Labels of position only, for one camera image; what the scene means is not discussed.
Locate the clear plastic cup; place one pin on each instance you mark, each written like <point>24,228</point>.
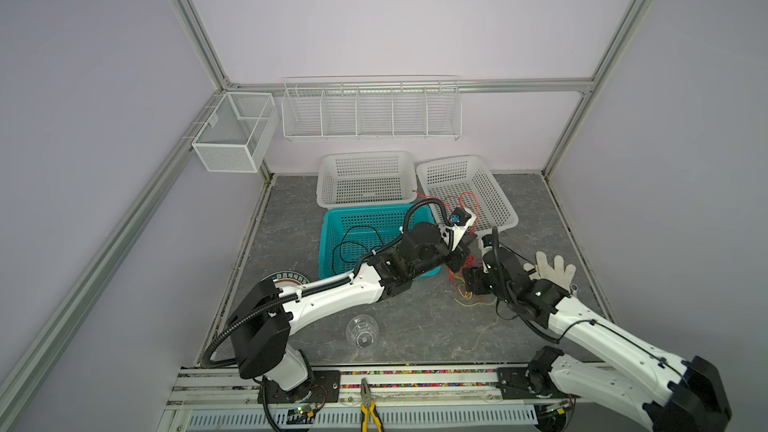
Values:
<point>362,331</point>

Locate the yellow handled pliers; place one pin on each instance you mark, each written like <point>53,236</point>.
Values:
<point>370,419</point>

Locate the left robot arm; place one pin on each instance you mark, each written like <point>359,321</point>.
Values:
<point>256,336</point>

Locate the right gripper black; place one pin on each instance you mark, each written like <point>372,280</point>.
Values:
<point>473,278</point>

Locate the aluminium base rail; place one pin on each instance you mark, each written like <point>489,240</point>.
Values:
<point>454,397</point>

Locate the white plastic basket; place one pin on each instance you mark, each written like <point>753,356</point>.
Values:
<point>366,179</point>
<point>466,181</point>

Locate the teal plastic basket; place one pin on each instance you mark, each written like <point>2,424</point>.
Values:
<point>349,233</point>

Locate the white plastic basket left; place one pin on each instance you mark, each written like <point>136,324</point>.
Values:
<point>366,179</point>

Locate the white wire shelf rack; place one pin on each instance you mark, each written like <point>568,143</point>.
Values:
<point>372,107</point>

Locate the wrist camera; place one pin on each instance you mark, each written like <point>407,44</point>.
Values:
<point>459,219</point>
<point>487,244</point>

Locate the round tape plate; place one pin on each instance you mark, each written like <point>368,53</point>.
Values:
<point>288,278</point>

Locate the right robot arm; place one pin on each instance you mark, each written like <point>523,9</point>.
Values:
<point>592,358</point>

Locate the white plastic basket right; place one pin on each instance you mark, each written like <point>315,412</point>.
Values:
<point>466,181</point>

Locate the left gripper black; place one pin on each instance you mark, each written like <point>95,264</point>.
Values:
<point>460,254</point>

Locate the white mesh wall box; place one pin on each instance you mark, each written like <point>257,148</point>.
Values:
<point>237,133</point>

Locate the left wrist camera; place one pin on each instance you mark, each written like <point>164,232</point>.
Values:
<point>459,219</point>

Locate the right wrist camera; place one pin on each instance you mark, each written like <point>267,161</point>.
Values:
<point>487,244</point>

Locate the white work glove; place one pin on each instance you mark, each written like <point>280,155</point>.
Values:
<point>556,270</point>

